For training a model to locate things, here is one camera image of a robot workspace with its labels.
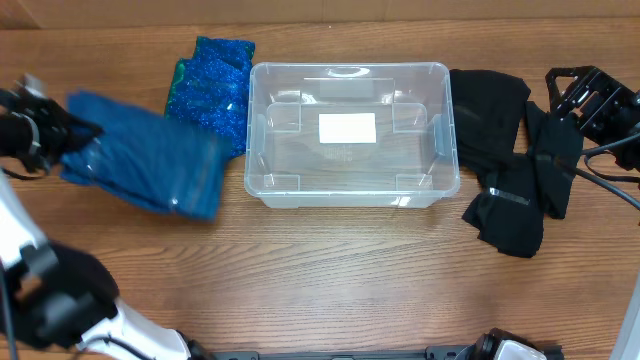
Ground white label in bin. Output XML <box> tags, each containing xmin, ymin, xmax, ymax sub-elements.
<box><xmin>318</xmin><ymin>113</ymin><xmax>377</xmax><ymax>144</ymax></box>

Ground blue denim jeans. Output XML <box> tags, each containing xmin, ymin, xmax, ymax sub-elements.
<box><xmin>60</xmin><ymin>91</ymin><xmax>231</xmax><ymax>220</ymax></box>

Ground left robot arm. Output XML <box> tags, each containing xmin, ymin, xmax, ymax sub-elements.
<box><xmin>1</xmin><ymin>74</ymin><xmax>213</xmax><ymax>360</ymax></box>

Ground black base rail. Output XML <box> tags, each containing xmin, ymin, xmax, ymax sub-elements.
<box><xmin>212</xmin><ymin>345</ymin><xmax>475</xmax><ymax>360</ymax></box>

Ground black garment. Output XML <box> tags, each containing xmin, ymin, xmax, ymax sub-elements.
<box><xmin>450</xmin><ymin>69</ymin><xmax>531</xmax><ymax>180</ymax></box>
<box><xmin>462</xmin><ymin>101</ymin><xmax>584</xmax><ymax>258</ymax></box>

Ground clear plastic storage bin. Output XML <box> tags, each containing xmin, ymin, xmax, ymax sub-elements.
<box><xmin>244</xmin><ymin>62</ymin><xmax>460</xmax><ymax>208</ymax></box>

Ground blue sequin glitter cloth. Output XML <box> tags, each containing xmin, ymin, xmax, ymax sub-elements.
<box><xmin>164</xmin><ymin>36</ymin><xmax>256</xmax><ymax>157</ymax></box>

